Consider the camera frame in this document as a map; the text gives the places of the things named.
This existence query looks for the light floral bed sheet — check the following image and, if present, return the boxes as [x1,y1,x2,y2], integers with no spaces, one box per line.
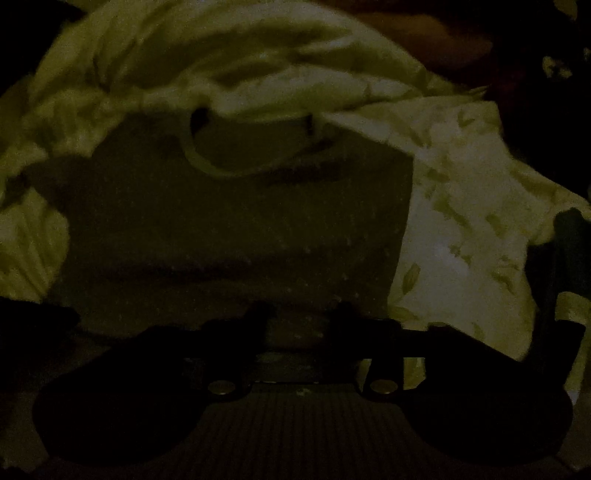
[1,1,590,360]

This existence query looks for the dark small garment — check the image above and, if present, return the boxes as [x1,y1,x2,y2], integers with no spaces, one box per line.
[1,110,413,392]

